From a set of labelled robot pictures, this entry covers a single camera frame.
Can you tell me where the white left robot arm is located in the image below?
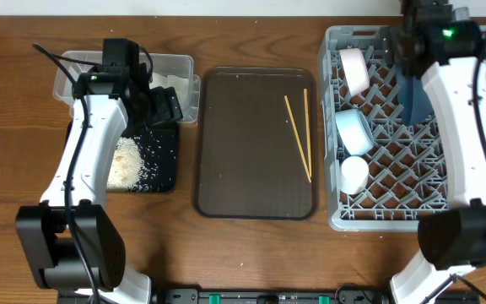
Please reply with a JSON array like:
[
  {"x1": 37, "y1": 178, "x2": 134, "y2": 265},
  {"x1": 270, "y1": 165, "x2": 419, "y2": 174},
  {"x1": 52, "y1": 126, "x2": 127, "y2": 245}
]
[{"x1": 15, "y1": 38, "x2": 182, "y2": 303}]

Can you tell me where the wooden chopstick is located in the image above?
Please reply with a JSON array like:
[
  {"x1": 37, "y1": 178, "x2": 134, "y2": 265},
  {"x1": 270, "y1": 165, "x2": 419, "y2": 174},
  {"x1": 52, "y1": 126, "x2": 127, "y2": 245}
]
[
  {"x1": 283, "y1": 95, "x2": 311, "y2": 183},
  {"x1": 303, "y1": 88, "x2": 312, "y2": 175}
]

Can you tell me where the white paper napkin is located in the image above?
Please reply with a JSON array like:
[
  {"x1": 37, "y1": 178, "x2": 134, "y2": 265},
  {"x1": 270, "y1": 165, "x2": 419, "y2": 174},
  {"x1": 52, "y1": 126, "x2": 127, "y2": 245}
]
[{"x1": 149, "y1": 73, "x2": 189, "y2": 107}]

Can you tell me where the dark blue plate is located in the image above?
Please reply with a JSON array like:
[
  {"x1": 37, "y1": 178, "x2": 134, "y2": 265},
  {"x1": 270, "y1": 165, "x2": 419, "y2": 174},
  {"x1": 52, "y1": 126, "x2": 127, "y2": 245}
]
[{"x1": 396, "y1": 68, "x2": 433, "y2": 126}]

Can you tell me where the grey dishwasher rack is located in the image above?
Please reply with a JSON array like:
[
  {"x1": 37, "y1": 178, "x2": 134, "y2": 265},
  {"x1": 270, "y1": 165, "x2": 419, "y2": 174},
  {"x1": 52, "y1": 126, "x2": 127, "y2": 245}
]
[{"x1": 317, "y1": 24, "x2": 486, "y2": 233}]

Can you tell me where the clear plastic bin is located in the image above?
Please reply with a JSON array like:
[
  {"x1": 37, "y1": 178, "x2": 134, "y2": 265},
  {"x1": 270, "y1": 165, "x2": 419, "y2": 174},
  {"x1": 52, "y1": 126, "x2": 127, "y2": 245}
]
[{"x1": 52, "y1": 51, "x2": 201, "y2": 123}]

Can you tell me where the black tray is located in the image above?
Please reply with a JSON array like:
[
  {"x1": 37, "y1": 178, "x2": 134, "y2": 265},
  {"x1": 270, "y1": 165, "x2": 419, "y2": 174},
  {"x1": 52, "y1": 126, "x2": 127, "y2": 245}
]
[{"x1": 78, "y1": 122, "x2": 179, "y2": 195}]

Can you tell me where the pile of rice scraps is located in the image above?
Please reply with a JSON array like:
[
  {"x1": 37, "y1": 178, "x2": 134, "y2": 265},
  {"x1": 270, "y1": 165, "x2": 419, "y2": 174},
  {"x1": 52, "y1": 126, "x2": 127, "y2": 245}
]
[{"x1": 107, "y1": 132, "x2": 167, "y2": 193}]

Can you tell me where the beige bowl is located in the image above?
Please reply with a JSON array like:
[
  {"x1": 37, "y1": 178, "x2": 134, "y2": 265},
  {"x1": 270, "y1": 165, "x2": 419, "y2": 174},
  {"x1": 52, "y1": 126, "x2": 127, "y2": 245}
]
[{"x1": 339, "y1": 48, "x2": 370, "y2": 96}]

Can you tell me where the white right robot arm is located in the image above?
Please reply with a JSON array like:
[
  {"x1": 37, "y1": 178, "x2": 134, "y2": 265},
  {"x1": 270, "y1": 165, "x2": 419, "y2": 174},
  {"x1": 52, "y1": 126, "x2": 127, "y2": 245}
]
[{"x1": 384, "y1": 1, "x2": 486, "y2": 303}]

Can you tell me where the brown serving tray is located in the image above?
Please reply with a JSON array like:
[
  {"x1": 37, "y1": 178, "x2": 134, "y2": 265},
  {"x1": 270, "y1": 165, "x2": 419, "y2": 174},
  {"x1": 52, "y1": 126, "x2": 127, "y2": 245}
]
[{"x1": 192, "y1": 67, "x2": 320, "y2": 220}]

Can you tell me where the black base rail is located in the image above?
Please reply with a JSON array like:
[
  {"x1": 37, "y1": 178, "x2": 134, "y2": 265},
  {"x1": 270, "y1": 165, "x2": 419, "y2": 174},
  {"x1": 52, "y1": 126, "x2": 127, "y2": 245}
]
[{"x1": 56, "y1": 286, "x2": 480, "y2": 304}]

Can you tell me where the white green cup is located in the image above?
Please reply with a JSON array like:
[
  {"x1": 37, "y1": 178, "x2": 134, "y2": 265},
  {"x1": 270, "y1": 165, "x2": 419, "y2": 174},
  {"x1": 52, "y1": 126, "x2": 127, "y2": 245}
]
[{"x1": 339, "y1": 156, "x2": 370, "y2": 195}]

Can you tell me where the light blue bowl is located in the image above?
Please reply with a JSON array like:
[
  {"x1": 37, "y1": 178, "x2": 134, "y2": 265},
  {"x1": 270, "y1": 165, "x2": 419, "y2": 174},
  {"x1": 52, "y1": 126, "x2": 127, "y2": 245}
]
[{"x1": 335, "y1": 108, "x2": 374, "y2": 156}]

